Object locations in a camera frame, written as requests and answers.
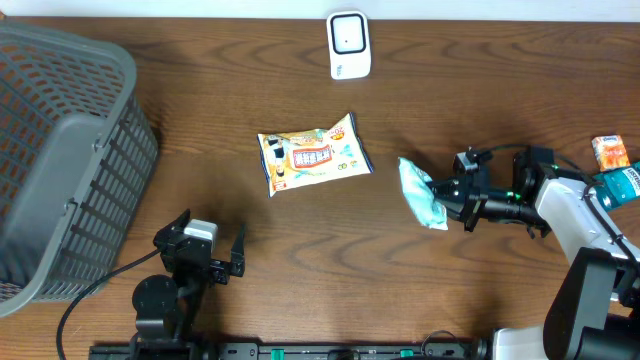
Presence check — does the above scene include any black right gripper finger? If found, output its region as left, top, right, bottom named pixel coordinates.
left=427, top=178, right=458, bottom=198
left=434, top=198, right=463, bottom=220

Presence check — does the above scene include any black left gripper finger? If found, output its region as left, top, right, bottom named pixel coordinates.
left=231, top=224, right=246, bottom=264
left=169, top=209, right=191, bottom=230

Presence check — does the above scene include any green wet wipes pack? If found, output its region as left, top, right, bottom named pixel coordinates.
left=398, top=157, right=448, bottom=231

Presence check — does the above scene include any orange snack bag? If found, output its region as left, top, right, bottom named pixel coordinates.
left=257, top=112, right=374, bottom=197

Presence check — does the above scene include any blue mouthwash bottle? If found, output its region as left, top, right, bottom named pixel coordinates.
left=594, top=162, right=640, bottom=212

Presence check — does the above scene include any orange tissue pack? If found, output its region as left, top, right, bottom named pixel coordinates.
left=591, top=135, right=630, bottom=172

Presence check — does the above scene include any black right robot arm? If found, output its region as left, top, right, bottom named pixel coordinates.
left=427, top=145, right=639, bottom=359

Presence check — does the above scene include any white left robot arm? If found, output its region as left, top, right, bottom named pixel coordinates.
left=129, top=210, right=246, bottom=360

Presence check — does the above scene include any white barcode scanner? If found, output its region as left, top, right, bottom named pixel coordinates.
left=326, top=10, right=372, bottom=80

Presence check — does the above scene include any grey plastic basket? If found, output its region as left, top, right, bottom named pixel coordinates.
left=1, top=21, right=159, bottom=316

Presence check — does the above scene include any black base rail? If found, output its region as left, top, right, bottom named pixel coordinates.
left=88, top=340, right=492, bottom=360

